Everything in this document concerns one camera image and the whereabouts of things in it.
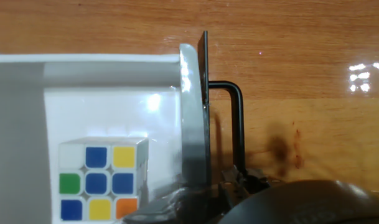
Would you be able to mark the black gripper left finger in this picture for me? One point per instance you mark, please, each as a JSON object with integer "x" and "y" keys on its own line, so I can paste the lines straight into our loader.
{"x": 189, "y": 205}

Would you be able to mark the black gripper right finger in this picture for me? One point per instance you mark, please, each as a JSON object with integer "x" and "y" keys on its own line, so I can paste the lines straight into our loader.
{"x": 239, "y": 183}

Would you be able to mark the Rubik's cube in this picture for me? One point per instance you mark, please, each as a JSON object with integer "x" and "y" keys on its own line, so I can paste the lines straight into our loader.
{"x": 97, "y": 183}

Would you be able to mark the glossy wooden board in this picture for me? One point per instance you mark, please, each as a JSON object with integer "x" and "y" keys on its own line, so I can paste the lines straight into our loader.
{"x": 301, "y": 46}

